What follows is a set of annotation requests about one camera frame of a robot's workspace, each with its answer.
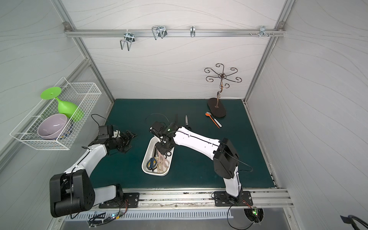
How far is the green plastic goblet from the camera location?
595 mm

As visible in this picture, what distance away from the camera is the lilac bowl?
1.88ft

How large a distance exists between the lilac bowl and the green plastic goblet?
0.02 m
